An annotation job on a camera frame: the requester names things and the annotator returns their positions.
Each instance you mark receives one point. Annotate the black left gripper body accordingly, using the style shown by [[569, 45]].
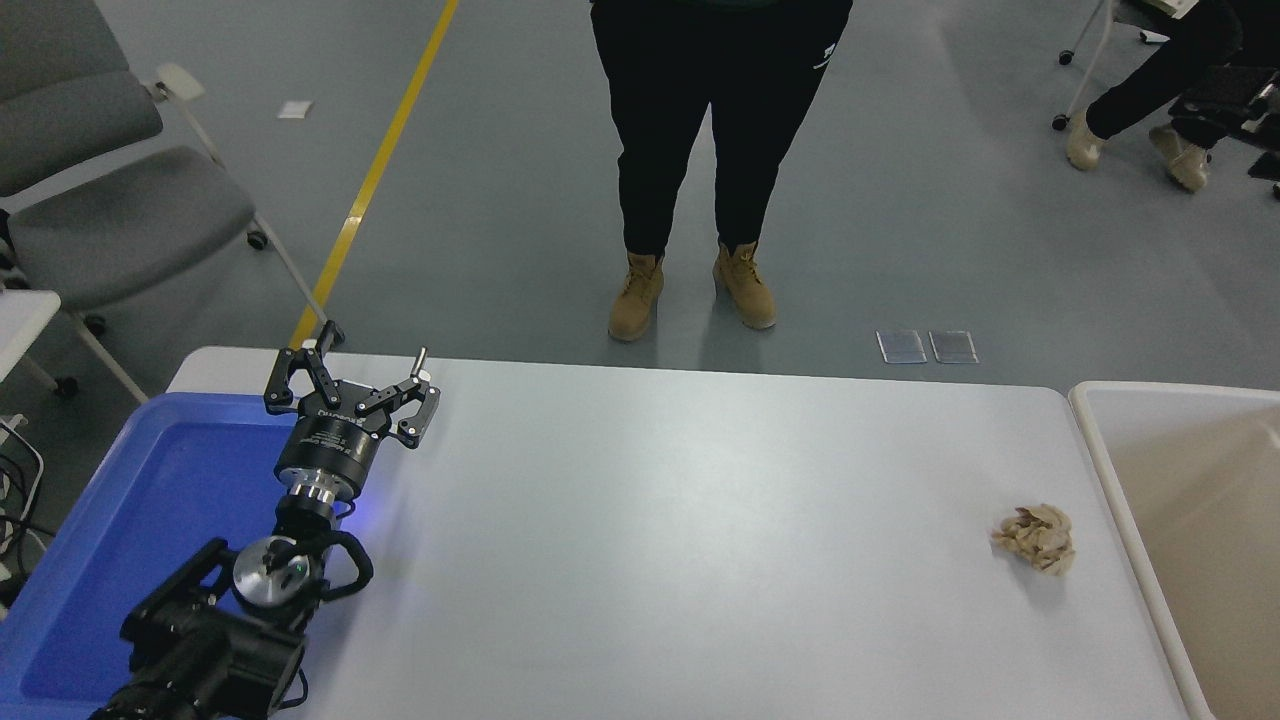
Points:
[[330, 450]]

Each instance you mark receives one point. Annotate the clear rectangular floor plate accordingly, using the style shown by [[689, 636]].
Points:
[[953, 347], [902, 347]]

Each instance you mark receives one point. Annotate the blue plastic tray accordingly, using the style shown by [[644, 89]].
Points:
[[150, 500]]

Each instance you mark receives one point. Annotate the grey padded rolling chair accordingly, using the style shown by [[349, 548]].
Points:
[[120, 220]]

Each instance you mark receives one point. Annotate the white paper scrap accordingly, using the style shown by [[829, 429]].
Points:
[[294, 110]]

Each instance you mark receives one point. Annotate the white side table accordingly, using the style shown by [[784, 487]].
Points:
[[20, 320]]

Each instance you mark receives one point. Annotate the crumpled tan paper ball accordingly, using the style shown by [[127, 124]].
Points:
[[1038, 540]]

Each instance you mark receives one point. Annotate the large pale bin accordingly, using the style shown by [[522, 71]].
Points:
[[1200, 520]]

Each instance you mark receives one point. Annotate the black office chair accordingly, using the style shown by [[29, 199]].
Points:
[[1215, 100]]

